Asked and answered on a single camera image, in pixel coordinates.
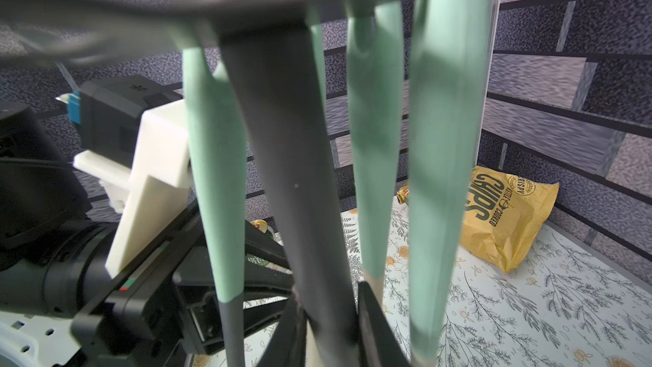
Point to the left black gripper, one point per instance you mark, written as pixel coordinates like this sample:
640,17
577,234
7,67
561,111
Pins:
159,310

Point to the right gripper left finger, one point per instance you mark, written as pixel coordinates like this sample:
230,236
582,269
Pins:
287,346

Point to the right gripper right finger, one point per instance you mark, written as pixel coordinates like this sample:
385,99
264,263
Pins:
378,345

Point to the green handle dark utensil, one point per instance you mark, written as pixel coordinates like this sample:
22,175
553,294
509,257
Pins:
217,148

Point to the green handle cream scraper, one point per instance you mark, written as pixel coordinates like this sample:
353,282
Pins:
448,75

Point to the grey utensil rack stand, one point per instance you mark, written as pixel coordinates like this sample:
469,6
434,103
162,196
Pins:
286,62

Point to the green handle cream utensil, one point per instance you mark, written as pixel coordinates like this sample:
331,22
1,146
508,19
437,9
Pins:
375,76

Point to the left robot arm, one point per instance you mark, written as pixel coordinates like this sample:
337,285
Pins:
80,292

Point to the yellow chips bag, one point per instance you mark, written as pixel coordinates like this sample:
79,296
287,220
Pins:
495,216

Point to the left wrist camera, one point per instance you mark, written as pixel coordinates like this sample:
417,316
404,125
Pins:
135,140

